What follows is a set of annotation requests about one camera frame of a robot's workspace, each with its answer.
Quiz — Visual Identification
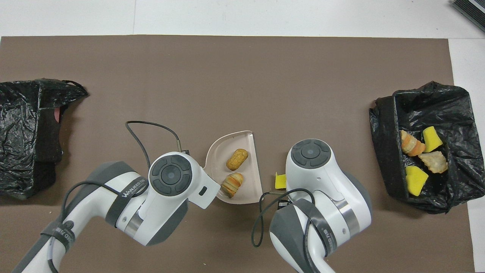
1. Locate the orange striped croissant piece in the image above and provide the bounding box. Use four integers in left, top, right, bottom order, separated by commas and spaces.
221, 172, 244, 199

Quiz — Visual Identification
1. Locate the brown table mat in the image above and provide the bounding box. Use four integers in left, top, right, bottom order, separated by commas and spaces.
0, 35, 476, 273

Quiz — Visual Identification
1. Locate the beige plastic dustpan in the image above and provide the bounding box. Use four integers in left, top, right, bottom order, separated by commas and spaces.
203, 130, 263, 205

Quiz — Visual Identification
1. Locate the black trash bag bin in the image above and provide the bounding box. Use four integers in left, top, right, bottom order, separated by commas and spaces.
0, 78, 88, 199
369, 81, 485, 215

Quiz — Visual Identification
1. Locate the dark ribbed box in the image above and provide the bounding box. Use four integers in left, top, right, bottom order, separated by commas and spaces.
452, 0, 485, 33

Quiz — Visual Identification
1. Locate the brown oval bread roll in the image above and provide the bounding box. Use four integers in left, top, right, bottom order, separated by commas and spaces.
226, 148, 249, 171

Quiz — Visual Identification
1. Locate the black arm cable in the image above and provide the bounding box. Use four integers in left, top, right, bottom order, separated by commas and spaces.
252, 188, 330, 266
47, 120, 190, 273

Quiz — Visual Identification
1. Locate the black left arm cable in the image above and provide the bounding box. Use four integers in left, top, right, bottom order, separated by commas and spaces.
47, 120, 190, 273

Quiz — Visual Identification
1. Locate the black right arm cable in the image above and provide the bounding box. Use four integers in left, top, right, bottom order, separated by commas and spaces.
252, 188, 330, 266

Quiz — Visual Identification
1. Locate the pale striped bread piece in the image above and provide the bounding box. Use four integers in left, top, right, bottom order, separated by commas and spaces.
401, 130, 426, 157

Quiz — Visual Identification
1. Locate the pale flaky bread piece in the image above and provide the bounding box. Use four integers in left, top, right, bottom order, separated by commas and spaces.
418, 151, 448, 174

